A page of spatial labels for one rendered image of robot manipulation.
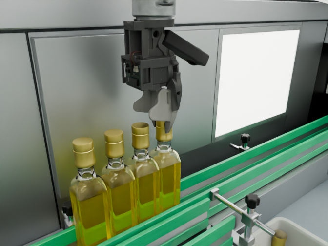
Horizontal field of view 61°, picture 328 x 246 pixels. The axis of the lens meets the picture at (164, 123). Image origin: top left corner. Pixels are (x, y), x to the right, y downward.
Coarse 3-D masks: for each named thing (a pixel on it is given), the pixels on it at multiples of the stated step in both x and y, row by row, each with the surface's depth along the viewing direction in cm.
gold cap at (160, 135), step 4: (156, 124) 56; (160, 124) 55; (156, 128) 57; (160, 128) 56; (164, 128) 56; (156, 132) 57; (160, 132) 56; (164, 132) 56; (156, 136) 57; (160, 136) 56; (164, 136) 56; (168, 136) 57; (172, 136) 58; (160, 140) 57; (164, 140) 56; (168, 140) 57
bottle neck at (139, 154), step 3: (135, 150) 54; (138, 150) 54; (141, 150) 54; (144, 150) 54; (147, 150) 55; (135, 153) 55; (138, 153) 54; (141, 153) 54; (144, 153) 54; (147, 153) 55; (135, 156) 55; (138, 156) 54; (141, 156) 54; (144, 156) 54; (147, 156) 55; (138, 159) 55; (141, 159) 54
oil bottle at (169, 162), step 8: (152, 152) 59; (160, 152) 58; (168, 152) 58; (176, 152) 59; (160, 160) 57; (168, 160) 57; (176, 160) 58; (160, 168) 57; (168, 168) 58; (176, 168) 59; (160, 176) 58; (168, 176) 58; (176, 176) 60; (160, 184) 58; (168, 184) 59; (176, 184) 61; (160, 192) 59; (168, 192) 60; (176, 192) 62; (160, 200) 60; (168, 200) 61; (176, 200) 62; (160, 208) 61; (168, 208) 62
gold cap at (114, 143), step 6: (108, 132) 50; (114, 132) 50; (120, 132) 50; (108, 138) 49; (114, 138) 49; (120, 138) 49; (108, 144) 49; (114, 144) 49; (120, 144) 50; (108, 150) 50; (114, 150) 50; (120, 150) 50; (108, 156) 50; (114, 156) 50; (120, 156) 50
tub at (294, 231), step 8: (272, 224) 74; (280, 224) 76; (288, 224) 74; (296, 224) 74; (256, 232) 71; (264, 232) 72; (288, 232) 75; (296, 232) 73; (304, 232) 71; (256, 240) 70; (264, 240) 73; (288, 240) 75; (296, 240) 73; (304, 240) 71; (312, 240) 70; (320, 240) 68
